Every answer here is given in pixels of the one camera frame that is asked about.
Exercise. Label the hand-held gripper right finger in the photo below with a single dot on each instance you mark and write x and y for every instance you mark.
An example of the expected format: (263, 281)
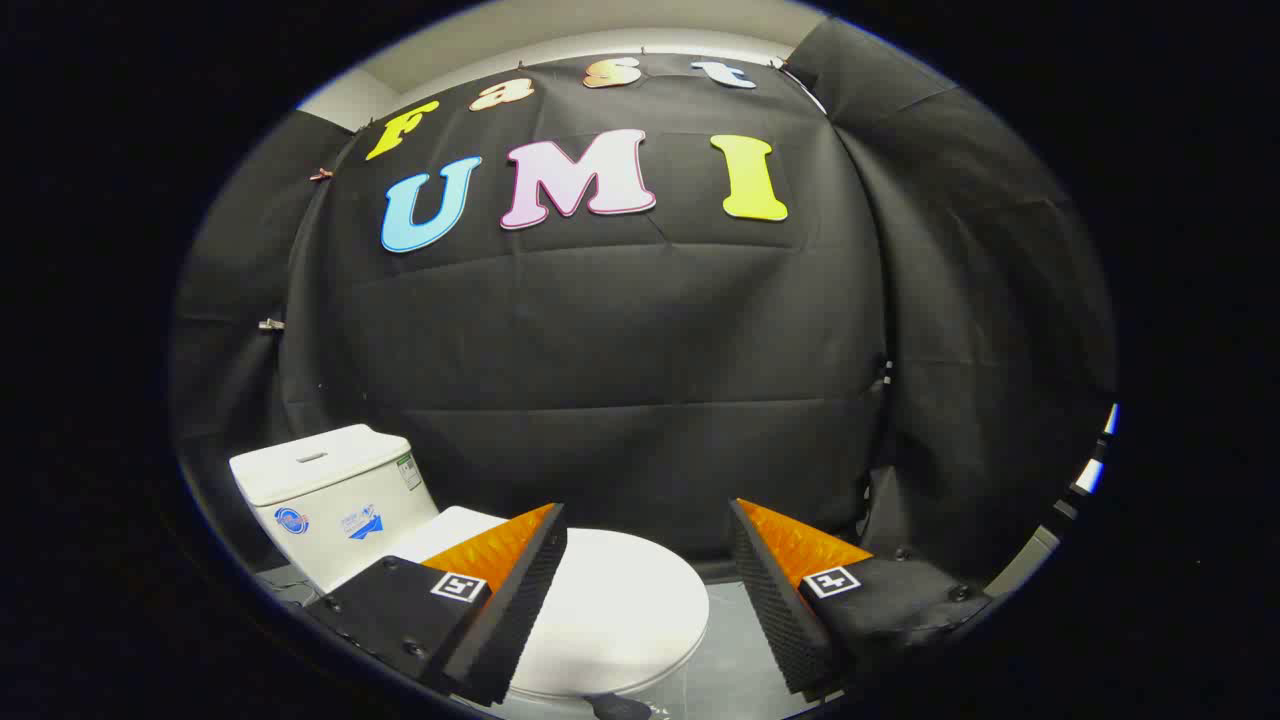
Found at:
(775, 610)

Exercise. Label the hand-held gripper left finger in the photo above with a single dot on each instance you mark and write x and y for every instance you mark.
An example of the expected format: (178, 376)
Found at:
(520, 610)

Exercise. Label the white toilet lid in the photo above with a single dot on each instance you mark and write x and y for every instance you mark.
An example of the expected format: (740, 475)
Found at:
(620, 610)

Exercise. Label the round black lid knob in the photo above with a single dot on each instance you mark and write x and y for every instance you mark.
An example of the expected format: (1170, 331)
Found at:
(618, 708)

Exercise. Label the grey board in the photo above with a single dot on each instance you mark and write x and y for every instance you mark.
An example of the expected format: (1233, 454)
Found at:
(1020, 562)

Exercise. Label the black backdrop cloth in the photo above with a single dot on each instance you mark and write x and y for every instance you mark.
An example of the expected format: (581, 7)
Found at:
(620, 330)

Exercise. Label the white panel with black marks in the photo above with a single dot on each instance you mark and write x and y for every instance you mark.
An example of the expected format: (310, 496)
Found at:
(1090, 472)

